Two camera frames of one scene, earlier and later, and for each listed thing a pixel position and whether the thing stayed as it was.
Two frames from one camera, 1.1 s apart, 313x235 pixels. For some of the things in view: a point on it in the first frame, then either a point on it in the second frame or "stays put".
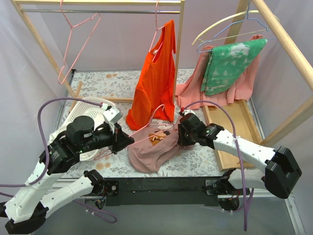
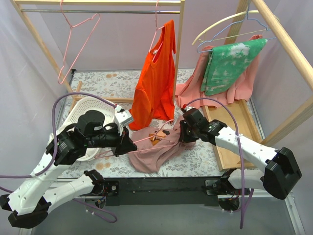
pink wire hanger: x=170 y=126 to x=105 y=153
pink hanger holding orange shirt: x=156 y=29 stays put
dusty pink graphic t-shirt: x=153 y=146 stays put
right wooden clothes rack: x=233 y=119 stays put
